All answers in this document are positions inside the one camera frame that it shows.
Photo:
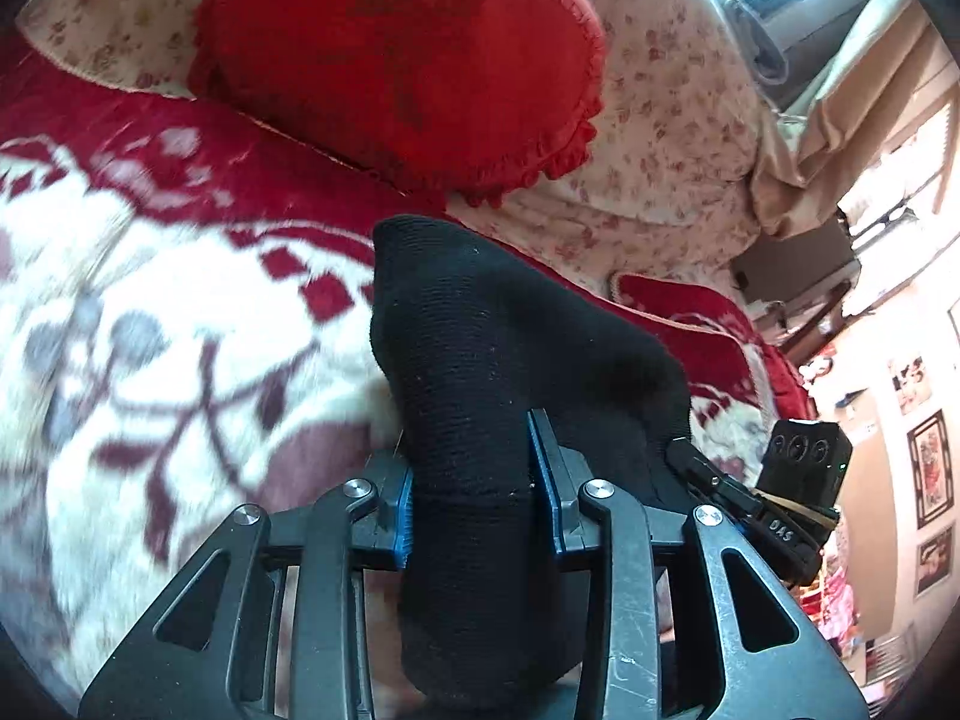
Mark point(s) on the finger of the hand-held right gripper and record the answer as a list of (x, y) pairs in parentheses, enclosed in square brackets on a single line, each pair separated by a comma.
[(709, 476)]

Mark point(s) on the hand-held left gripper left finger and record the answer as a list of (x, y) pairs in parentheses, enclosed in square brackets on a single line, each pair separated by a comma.
[(403, 517)]

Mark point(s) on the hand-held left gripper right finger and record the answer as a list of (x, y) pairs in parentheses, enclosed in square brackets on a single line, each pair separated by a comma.
[(538, 457)]

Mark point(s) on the black sock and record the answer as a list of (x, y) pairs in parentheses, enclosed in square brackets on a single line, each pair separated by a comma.
[(487, 330)]

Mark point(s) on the red and white floral blanket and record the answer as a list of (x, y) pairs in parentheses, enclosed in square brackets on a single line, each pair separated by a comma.
[(150, 277)]

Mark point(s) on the floral cream pillow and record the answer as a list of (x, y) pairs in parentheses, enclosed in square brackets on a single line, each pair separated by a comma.
[(660, 127)]

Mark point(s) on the beige curtain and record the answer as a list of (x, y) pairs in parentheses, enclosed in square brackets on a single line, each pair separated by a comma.
[(840, 120)]

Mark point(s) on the red heart-shaped frilled pillow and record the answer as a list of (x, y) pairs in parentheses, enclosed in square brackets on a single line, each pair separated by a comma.
[(390, 52)]

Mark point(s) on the grey folded cloth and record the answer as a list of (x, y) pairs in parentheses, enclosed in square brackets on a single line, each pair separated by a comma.
[(757, 37)]

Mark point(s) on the large framed wall picture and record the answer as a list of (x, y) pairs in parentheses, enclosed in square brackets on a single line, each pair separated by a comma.
[(928, 469)]

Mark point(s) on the unframed wall picture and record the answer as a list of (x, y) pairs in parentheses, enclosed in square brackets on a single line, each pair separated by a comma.
[(909, 382)]

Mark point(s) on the small framed wall picture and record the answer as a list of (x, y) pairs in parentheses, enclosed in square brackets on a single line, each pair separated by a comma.
[(936, 562)]

